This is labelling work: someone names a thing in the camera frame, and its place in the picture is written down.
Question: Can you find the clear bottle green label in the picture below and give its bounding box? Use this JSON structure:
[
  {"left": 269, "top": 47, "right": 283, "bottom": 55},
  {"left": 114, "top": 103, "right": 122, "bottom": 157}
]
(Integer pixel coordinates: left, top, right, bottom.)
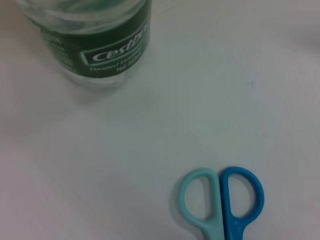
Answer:
[{"left": 16, "top": 0, "right": 153, "bottom": 89}]

